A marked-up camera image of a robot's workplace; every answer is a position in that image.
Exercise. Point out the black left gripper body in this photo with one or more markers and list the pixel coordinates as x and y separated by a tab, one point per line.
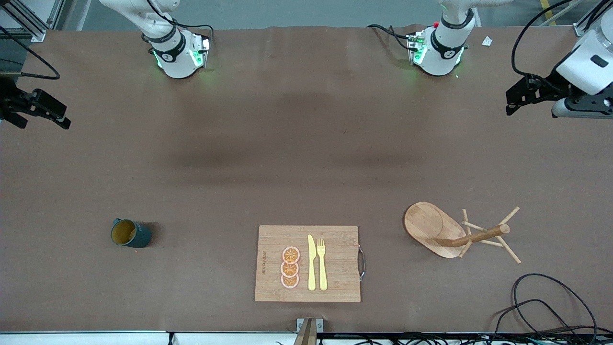
547	86

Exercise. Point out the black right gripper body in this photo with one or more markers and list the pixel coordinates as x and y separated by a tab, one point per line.
9	98

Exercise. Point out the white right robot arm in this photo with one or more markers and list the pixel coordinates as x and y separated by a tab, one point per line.
175	52

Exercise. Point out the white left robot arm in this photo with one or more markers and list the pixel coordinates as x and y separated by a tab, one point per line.
443	48

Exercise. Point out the wooden cup rack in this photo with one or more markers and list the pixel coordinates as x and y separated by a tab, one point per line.
426	225

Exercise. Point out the small white paper scrap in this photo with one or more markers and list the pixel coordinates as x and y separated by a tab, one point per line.
487	40

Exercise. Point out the yellow plastic fork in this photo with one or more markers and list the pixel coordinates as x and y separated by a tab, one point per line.
322	268

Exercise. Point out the toy orange slice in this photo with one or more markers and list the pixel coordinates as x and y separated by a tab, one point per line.
290	254

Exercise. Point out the yellow plastic knife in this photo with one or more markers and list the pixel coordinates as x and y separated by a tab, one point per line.
312	268

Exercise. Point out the aluminium frame profile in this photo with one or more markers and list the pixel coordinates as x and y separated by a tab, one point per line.
28	19
591	17

